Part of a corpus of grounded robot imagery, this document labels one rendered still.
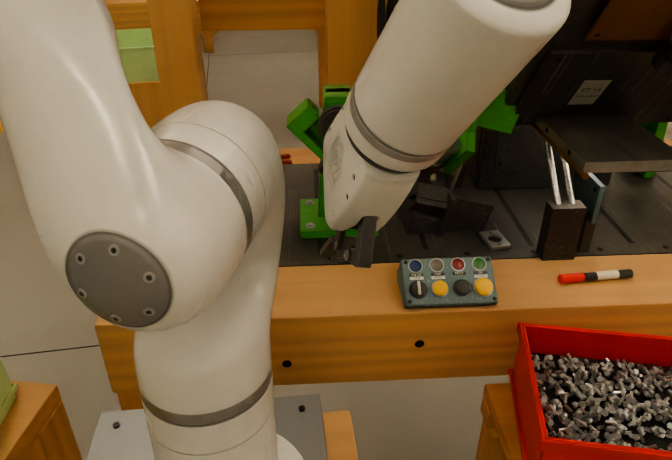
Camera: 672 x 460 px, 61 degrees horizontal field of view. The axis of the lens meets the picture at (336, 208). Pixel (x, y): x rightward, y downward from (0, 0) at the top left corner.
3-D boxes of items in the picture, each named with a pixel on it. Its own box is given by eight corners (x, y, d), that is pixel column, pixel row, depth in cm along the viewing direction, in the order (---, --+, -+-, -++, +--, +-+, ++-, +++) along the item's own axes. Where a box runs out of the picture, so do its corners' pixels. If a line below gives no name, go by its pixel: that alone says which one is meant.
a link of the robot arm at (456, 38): (395, 31, 44) (331, 105, 39) (483, -126, 32) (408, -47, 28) (484, 97, 44) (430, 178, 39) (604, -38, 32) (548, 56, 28)
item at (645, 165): (683, 177, 87) (689, 159, 86) (580, 180, 87) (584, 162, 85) (575, 94, 121) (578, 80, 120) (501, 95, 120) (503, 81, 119)
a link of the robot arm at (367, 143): (351, 44, 42) (339, 69, 45) (356, 149, 38) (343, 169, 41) (454, 62, 44) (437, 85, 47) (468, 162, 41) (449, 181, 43)
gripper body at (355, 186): (347, 58, 44) (311, 133, 54) (353, 175, 40) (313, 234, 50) (436, 72, 46) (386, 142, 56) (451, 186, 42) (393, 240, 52)
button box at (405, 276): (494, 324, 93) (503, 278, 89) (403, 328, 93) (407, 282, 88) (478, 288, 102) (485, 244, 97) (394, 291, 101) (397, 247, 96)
